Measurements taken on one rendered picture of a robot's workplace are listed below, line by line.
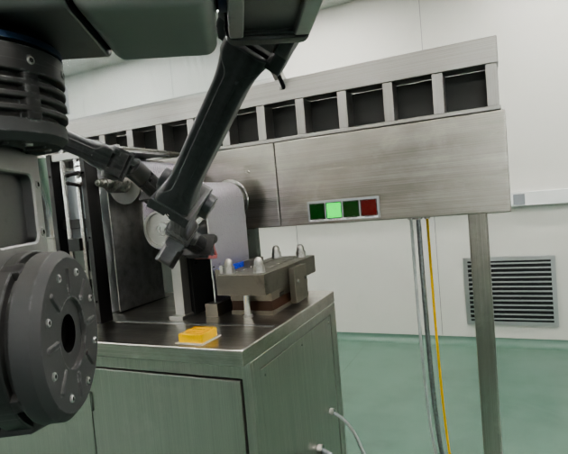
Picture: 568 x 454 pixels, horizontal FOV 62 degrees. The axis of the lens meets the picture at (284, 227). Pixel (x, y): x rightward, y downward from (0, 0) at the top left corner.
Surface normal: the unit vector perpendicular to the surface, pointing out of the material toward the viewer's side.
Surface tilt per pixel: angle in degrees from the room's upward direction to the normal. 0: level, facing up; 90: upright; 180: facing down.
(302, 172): 90
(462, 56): 90
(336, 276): 90
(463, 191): 90
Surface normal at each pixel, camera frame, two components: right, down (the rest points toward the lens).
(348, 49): -0.41, 0.08
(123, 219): 0.91, -0.06
